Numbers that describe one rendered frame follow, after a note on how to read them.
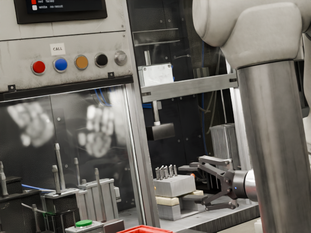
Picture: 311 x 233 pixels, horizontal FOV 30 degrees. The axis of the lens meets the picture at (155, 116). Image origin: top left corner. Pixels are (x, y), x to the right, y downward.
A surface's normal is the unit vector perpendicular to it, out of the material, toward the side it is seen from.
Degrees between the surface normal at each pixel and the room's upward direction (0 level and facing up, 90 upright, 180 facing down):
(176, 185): 90
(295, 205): 87
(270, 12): 92
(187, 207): 90
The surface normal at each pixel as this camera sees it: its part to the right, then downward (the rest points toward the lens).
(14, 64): 0.57, -0.04
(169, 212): -0.81, 0.15
